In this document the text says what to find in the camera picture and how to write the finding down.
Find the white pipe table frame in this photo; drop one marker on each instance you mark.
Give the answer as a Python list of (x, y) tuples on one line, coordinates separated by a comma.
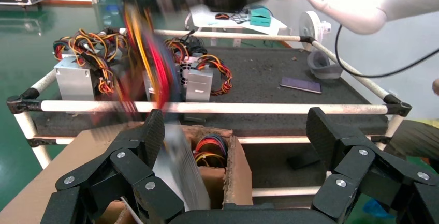
[(274, 108)]

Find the silver power supply mesh side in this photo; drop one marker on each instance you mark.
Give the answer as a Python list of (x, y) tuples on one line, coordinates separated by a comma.
[(147, 88)]

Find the teal box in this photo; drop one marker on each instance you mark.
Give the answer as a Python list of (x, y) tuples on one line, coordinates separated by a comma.
[(260, 18)]

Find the white round fan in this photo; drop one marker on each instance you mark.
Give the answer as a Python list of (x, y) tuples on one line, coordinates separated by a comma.
[(310, 27)]

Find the brown cardboard divider box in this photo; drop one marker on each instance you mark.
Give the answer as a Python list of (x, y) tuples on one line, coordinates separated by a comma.
[(236, 174)]

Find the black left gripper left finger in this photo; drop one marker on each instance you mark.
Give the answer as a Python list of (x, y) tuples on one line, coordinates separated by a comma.
[(130, 167)]

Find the white background table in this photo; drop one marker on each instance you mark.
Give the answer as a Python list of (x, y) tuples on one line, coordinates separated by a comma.
[(205, 20)]

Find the olive trouser leg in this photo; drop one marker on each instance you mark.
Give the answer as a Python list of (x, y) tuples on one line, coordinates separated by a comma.
[(415, 143)]

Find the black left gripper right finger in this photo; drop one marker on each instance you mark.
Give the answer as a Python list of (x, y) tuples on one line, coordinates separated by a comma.
[(360, 167)]

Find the small black orange object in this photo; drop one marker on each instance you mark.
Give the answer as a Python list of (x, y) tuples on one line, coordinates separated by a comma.
[(222, 16)]

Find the grey tape roll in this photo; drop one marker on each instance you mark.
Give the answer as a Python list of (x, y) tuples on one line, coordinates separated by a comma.
[(324, 70)]

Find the blue plastic object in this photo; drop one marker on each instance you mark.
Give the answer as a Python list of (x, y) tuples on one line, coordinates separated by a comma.
[(375, 208)]

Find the person's hand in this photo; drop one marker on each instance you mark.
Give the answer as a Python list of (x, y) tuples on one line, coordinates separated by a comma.
[(436, 87)]

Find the dark smartphone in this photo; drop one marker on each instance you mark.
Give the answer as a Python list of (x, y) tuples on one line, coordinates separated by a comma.
[(301, 85)]

